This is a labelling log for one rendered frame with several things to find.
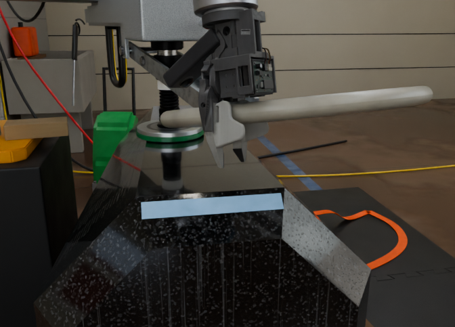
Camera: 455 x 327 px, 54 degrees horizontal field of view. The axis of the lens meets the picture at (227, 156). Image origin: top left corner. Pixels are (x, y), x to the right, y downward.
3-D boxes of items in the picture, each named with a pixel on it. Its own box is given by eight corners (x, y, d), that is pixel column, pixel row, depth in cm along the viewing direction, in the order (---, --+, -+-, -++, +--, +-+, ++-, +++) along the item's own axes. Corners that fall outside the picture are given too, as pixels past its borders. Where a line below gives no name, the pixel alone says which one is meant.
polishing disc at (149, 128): (155, 140, 131) (154, 137, 131) (126, 127, 148) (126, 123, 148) (215, 131, 143) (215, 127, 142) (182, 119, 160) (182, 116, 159)
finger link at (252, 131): (269, 161, 65) (257, 100, 62) (235, 162, 68) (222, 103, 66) (278, 154, 68) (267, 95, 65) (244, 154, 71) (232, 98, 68)
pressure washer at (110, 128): (104, 187, 327) (93, 66, 302) (151, 187, 324) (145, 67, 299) (87, 205, 293) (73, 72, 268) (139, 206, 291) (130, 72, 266)
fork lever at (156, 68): (117, 55, 155) (117, 41, 153) (169, 54, 163) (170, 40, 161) (197, 124, 100) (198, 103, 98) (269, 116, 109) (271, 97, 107)
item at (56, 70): (15, 160, 390) (0, 59, 366) (44, 126, 513) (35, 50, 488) (88, 156, 402) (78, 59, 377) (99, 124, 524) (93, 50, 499)
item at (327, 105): (130, 128, 95) (128, 115, 95) (313, 109, 117) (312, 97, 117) (240, 128, 52) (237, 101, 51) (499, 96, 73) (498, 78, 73)
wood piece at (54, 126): (5, 140, 148) (3, 126, 146) (9, 134, 157) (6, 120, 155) (68, 135, 155) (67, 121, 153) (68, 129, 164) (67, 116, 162)
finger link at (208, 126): (206, 129, 59) (208, 65, 60) (197, 130, 60) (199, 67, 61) (225, 134, 63) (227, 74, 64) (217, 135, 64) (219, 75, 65)
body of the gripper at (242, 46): (252, 99, 58) (244, 3, 56) (198, 104, 62) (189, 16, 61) (278, 97, 64) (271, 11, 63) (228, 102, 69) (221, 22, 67)
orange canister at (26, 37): (9, 61, 393) (3, 22, 383) (23, 57, 440) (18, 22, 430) (35, 60, 397) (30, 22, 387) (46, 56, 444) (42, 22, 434)
